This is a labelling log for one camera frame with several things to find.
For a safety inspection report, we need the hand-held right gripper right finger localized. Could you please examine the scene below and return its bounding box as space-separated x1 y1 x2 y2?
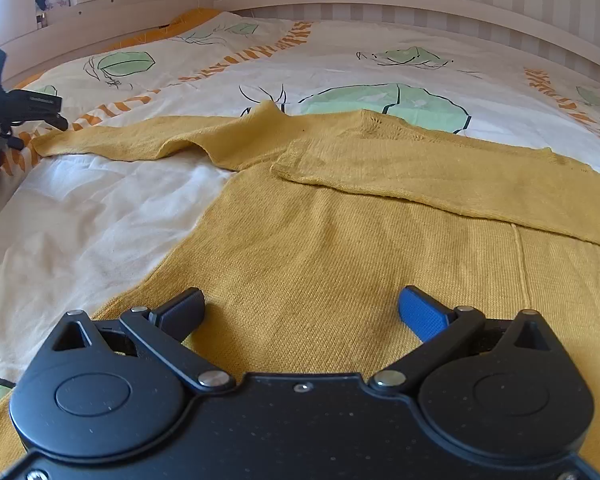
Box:
369 285 564 394

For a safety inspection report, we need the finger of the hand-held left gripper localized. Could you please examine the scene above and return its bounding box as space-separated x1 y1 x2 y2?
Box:
4 87 70 133

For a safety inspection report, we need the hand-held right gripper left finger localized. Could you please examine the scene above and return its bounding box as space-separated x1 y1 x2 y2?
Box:
50 287 232 394

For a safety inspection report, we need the yellow towel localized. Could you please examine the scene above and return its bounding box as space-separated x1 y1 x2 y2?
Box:
0 100 600 479

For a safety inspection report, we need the white leaf-print duvet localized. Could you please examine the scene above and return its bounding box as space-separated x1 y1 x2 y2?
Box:
0 10 600 411

